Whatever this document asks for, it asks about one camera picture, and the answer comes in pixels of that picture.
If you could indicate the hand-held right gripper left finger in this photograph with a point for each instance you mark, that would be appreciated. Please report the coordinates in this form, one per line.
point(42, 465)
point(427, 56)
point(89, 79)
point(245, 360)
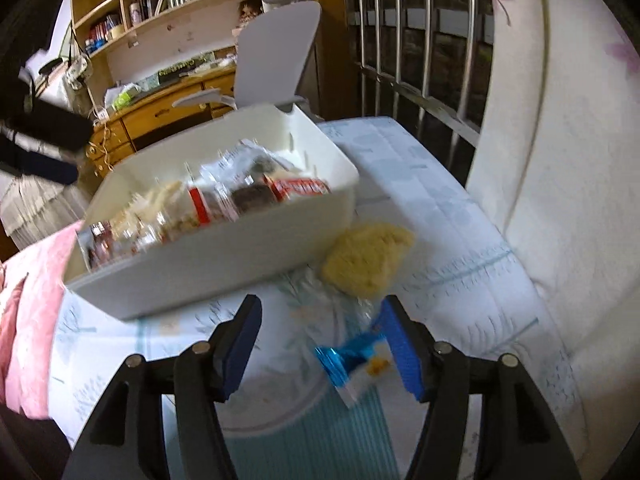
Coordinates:
point(240, 352)

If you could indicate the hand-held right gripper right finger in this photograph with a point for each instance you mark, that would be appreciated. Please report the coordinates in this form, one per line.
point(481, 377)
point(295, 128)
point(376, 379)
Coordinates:
point(405, 357)

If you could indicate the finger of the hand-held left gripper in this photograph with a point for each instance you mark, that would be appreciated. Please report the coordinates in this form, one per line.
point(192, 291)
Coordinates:
point(40, 166)
point(50, 126)

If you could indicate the blue white snack packet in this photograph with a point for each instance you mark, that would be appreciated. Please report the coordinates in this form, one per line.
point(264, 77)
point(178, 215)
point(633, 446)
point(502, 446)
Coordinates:
point(350, 365)

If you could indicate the white plastic bin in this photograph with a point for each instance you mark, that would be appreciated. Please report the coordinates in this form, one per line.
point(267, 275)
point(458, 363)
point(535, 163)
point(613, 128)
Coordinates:
point(225, 260)

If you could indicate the clear bag yellow pastry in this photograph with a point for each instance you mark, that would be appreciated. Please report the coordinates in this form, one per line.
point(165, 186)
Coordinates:
point(160, 200)
point(367, 260)

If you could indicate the clear packet red label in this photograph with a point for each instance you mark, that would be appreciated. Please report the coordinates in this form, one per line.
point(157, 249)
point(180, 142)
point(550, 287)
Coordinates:
point(201, 207)

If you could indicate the clear bag brown pastry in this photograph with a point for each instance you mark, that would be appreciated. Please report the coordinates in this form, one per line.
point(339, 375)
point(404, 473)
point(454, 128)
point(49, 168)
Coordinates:
point(252, 197)

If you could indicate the red white cookie packet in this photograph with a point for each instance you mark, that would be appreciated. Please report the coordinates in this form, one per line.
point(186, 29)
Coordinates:
point(300, 188)

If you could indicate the white grey snack packet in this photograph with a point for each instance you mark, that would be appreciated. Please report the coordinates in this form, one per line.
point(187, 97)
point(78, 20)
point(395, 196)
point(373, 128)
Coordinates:
point(235, 157)

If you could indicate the white lace cloth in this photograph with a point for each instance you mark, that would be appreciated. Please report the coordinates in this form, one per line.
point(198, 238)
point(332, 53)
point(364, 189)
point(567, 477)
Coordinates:
point(35, 210)

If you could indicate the green white box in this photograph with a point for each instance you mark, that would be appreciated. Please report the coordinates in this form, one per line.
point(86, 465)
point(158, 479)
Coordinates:
point(125, 97)

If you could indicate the wooden desk with drawers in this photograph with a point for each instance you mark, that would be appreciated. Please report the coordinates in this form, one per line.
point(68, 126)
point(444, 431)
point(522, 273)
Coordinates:
point(160, 115)

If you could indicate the tree print tablecloth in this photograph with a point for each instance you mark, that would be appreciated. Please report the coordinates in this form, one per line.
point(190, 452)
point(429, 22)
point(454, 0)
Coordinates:
point(440, 240)

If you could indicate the dark printed sign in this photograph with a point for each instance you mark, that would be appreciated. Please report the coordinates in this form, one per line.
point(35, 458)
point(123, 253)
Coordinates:
point(185, 69)

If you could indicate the pink blanket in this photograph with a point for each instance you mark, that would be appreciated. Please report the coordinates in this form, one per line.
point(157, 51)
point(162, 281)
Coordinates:
point(30, 320)

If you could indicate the grey office chair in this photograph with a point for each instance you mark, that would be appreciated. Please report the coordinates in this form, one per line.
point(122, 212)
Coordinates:
point(275, 55)

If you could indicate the white floral bedsheet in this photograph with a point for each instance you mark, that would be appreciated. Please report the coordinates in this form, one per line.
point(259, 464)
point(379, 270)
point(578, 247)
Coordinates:
point(560, 160)

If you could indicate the metal window grille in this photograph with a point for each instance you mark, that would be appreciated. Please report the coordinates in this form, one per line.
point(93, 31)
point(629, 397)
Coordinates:
point(435, 105)

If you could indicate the wooden post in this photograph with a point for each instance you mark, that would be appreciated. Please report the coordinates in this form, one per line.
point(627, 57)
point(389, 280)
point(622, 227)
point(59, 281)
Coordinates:
point(327, 35)

